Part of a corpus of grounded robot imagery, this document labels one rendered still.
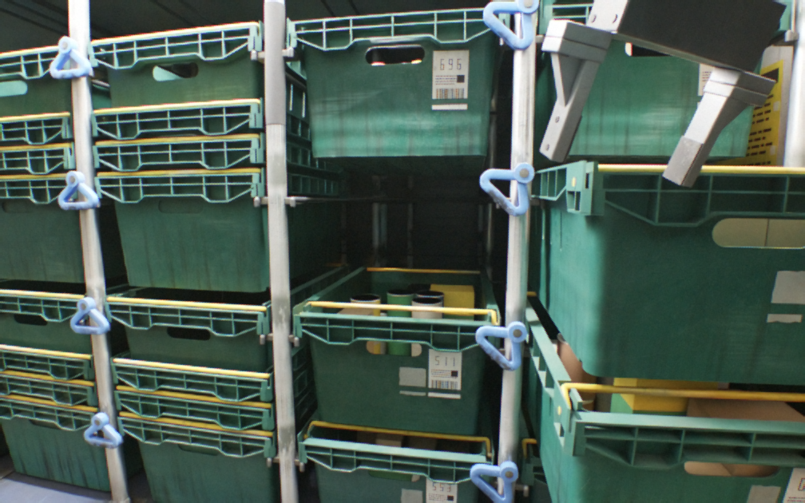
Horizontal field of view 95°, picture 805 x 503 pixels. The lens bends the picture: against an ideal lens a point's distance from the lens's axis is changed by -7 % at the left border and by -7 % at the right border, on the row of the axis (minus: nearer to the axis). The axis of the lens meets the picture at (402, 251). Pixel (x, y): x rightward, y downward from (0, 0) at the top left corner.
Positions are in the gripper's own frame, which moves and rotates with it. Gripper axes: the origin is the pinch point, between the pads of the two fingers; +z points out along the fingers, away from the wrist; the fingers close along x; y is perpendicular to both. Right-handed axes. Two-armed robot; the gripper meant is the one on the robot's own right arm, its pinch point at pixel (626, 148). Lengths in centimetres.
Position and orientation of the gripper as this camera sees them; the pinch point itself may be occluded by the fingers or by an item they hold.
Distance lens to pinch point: 40.7
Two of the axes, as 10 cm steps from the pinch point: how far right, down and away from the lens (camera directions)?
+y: 0.9, 5.0, -8.6
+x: 9.8, 1.2, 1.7
